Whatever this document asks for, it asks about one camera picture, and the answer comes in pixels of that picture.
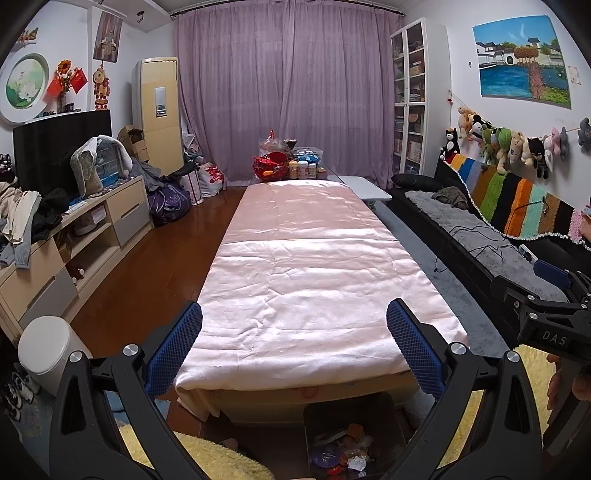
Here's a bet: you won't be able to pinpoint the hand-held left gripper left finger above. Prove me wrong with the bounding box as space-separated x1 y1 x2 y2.
48 301 204 480

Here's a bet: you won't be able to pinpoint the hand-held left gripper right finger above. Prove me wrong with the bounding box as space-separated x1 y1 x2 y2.
385 298 543 480

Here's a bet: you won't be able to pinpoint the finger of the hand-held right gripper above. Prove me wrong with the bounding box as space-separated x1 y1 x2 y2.
533 260 591 301
490 275 568 324

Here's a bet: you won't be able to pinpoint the black waste bin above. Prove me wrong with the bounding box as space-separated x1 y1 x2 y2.
302 392 414 480

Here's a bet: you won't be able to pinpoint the purple plastic lid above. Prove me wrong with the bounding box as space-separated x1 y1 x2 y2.
309 450 342 469

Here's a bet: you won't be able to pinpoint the person's right hand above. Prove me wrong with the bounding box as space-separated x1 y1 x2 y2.
547 353 591 426

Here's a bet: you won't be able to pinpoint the black sofa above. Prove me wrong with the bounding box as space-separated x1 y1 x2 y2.
390 154 591 342

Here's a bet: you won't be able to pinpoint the grey blue rug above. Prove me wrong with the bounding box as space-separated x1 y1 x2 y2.
369 200 509 416

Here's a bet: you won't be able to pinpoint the striped crochet blanket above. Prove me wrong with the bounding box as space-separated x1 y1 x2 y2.
450 154 591 241

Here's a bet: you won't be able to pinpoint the olive garment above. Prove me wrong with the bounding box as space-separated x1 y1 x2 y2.
433 187 469 209

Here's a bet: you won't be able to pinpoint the grey fur mat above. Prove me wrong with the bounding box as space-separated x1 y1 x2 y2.
405 189 568 301

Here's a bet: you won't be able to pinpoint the white cylindrical bin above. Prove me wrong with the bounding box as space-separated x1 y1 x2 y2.
17 316 93 398

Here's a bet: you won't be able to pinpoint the row of plush toys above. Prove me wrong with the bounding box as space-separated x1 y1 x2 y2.
457 106 591 180

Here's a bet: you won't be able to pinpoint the beige TV cabinet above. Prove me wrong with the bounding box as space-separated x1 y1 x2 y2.
0 175 155 340

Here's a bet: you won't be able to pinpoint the pink satin tablecloth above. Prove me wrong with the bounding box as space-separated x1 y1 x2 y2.
174 180 468 418

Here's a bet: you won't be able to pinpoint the purple bag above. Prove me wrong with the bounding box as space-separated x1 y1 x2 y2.
147 182 192 226

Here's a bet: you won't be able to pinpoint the black pillow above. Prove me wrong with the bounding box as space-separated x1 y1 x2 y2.
392 173 444 192

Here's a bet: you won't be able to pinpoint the black white cat plush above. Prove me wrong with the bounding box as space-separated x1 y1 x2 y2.
441 128 461 162

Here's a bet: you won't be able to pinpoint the pile of sneakers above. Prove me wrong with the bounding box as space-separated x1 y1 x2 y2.
0 362 42 421

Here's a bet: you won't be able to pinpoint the white folding table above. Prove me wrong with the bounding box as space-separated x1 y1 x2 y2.
339 176 393 208

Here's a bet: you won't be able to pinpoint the white red shopping bag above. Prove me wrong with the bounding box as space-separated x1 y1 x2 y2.
198 162 227 197

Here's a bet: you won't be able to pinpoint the landscape painting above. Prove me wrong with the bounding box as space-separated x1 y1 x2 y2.
472 15 572 110

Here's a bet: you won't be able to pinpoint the red plastic basket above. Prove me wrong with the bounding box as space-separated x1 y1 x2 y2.
252 154 289 182

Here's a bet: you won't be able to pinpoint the pile of clothes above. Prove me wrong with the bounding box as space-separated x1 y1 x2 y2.
0 154 70 268

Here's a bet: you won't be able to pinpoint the white glass bookcase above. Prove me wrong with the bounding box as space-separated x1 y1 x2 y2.
390 17 451 176

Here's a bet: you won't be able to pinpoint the cardboard boxes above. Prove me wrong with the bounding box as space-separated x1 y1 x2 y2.
117 124 149 162

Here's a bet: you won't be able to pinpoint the clear plastic bag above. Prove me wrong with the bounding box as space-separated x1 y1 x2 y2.
259 131 287 160

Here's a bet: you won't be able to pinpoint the black television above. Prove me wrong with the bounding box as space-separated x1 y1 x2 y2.
13 109 113 195

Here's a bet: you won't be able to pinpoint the cream standing air conditioner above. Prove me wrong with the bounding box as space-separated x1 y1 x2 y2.
131 56 185 176

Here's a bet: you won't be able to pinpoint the hanging gourd ornament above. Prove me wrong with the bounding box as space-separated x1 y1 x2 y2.
92 65 112 112

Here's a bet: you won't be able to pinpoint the purple curtain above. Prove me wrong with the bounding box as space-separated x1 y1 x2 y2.
174 2 407 188

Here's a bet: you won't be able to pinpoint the sunflower bouquet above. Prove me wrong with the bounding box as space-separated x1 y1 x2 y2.
56 59 75 112

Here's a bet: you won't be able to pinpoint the blue wire pet cage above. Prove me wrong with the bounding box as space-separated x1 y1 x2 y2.
95 138 125 185

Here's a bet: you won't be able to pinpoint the round lotus wall art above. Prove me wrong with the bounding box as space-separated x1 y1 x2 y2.
0 53 51 125

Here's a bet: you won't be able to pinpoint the hanging wall scroll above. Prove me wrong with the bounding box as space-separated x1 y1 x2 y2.
93 10 124 63

